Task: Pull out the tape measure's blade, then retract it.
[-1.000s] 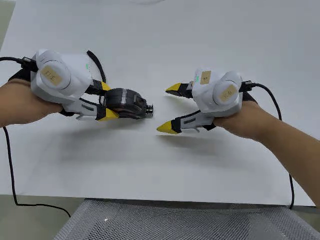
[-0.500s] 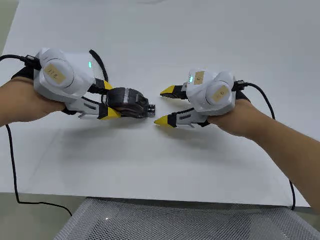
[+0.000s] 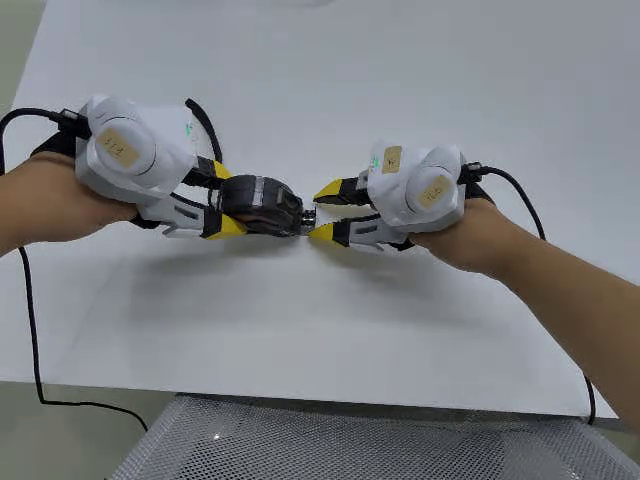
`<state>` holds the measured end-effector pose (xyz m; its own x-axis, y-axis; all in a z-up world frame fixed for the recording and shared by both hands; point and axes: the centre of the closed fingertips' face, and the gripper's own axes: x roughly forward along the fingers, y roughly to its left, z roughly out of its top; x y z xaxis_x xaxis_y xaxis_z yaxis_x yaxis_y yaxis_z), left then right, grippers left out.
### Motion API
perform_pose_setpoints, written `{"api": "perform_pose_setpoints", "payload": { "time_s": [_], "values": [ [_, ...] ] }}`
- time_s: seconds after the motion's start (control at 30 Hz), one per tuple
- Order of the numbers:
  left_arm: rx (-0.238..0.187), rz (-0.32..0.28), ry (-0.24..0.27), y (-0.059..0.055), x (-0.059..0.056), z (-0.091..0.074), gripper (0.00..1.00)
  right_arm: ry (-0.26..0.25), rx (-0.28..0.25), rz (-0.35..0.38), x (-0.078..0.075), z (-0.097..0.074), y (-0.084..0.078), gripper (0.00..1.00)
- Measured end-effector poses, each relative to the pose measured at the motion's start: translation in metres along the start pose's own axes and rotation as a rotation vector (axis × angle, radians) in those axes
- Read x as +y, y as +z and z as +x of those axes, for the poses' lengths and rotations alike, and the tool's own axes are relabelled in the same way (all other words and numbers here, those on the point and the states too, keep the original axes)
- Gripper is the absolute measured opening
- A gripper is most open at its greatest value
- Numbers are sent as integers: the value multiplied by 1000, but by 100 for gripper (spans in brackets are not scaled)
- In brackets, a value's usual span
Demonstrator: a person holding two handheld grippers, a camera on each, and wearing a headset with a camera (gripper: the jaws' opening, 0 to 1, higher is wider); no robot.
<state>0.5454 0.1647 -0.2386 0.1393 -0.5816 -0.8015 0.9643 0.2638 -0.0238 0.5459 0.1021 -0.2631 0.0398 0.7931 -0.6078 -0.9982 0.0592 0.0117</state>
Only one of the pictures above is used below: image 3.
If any person's right hand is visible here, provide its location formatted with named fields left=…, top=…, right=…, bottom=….
left=410, top=183, right=512, bottom=275

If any person's left hand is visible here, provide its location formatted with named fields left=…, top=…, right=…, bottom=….
left=9, top=134, right=147, bottom=247

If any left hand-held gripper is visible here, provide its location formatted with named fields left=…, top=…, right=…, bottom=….
left=74, top=93, right=249, bottom=242

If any person's left forearm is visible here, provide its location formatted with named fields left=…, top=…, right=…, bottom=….
left=0, top=167, right=29, bottom=257

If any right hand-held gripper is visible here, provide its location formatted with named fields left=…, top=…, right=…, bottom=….
left=306, top=138, right=469, bottom=254

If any black curved strap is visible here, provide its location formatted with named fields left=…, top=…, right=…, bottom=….
left=184, top=97, right=224, bottom=166

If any black tape measure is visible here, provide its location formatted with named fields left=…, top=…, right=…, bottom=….
left=218, top=174, right=319, bottom=237

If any person's right forearm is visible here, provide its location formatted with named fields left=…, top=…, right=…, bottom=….
left=492, top=219, right=640, bottom=432

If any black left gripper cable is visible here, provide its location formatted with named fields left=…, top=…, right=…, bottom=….
left=0, top=106, right=150, bottom=434

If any grey mesh chair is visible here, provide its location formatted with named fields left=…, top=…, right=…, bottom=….
left=110, top=393, right=640, bottom=480

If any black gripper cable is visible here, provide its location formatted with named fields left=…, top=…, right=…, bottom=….
left=462, top=160, right=599, bottom=427
left=0, top=106, right=150, bottom=434

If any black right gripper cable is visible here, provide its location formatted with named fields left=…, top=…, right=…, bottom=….
left=462, top=160, right=599, bottom=427

